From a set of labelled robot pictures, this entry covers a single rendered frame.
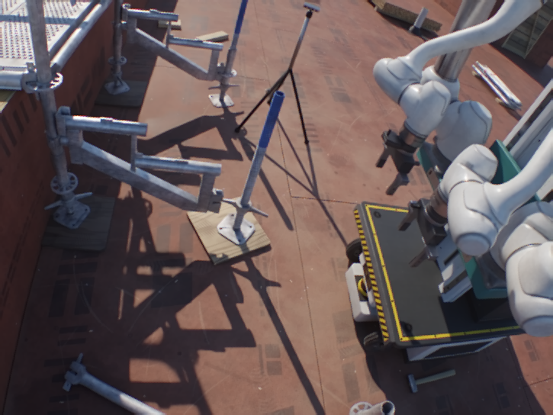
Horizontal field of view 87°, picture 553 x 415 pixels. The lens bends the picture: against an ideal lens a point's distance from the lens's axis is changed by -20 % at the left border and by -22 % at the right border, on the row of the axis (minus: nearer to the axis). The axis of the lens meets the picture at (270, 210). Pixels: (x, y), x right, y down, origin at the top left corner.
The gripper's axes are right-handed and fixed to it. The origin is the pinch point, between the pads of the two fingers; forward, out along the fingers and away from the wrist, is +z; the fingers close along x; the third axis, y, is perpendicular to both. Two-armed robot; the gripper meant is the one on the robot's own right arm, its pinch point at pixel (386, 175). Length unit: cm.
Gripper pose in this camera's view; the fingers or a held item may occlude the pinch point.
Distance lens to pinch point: 128.2
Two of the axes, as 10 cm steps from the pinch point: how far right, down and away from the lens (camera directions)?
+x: -0.7, -7.7, 6.3
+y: 9.6, 1.1, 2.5
